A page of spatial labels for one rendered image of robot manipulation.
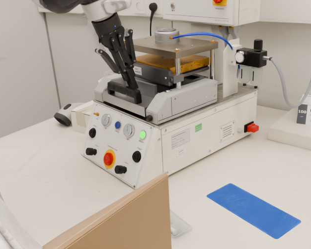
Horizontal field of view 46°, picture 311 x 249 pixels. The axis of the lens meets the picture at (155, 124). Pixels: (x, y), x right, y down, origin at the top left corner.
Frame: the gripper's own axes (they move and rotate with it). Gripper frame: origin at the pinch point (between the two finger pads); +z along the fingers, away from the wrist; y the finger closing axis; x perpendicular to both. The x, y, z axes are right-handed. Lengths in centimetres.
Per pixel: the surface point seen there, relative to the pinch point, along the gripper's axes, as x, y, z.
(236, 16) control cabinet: 16.0, -33.2, -4.6
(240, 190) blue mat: 35.5, 1.1, 28.7
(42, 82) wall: -150, -17, 46
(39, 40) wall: -151, -30, 21
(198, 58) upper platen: 7.9, -21.2, 4.1
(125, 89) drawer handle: 2.3, 4.2, 0.7
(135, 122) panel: 7.2, 7.9, 8.7
